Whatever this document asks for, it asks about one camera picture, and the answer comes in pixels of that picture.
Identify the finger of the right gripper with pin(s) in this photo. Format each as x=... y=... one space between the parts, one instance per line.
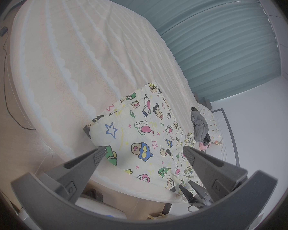
x=198 y=190
x=187 y=194

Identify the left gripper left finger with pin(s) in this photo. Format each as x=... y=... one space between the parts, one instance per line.
x=81 y=174

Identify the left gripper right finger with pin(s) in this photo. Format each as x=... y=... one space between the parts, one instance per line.
x=218 y=176

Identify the white printed pyjama top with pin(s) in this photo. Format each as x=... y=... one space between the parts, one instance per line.
x=146 y=140

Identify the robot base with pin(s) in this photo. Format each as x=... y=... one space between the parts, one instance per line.
x=98 y=207

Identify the pile of clothes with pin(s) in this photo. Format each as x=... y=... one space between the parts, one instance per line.
x=204 y=146

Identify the white printed pillow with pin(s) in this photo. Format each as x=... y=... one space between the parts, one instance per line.
x=214 y=126

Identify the grey garment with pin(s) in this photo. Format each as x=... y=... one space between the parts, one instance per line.
x=199 y=126

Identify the grey bedside table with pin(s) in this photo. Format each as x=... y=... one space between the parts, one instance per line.
x=206 y=101

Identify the bed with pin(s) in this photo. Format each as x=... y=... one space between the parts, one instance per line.
x=74 y=68

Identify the blue-green curtain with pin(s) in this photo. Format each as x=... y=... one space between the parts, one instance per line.
x=218 y=44

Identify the black power adapter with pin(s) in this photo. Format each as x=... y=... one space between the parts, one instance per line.
x=3 y=31

